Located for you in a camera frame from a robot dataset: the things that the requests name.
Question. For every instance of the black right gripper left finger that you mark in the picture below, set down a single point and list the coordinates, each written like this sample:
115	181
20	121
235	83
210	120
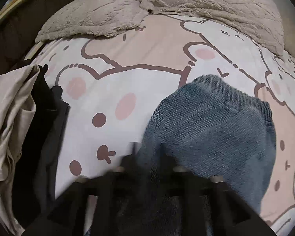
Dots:
91	204

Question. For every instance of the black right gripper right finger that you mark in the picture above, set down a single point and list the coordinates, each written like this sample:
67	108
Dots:
208	206

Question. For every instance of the blue denim pants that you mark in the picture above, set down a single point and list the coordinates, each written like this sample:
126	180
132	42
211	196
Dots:
211	129

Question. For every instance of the folded black cloth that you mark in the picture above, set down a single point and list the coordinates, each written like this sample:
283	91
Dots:
35	173

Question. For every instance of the folded beige cloth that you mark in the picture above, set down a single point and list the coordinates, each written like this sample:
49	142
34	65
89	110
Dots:
17	109

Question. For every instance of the bear print bed sheet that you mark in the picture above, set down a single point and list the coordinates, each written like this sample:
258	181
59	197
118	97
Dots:
114	85

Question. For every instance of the wooden headboard shelf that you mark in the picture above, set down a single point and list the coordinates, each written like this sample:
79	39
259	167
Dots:
19	29

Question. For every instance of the large beige quilted pillow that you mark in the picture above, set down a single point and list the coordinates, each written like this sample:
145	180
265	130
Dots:
258	19

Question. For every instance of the beige quilted pillow left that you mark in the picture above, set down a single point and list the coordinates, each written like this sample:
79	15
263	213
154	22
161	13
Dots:
100	18

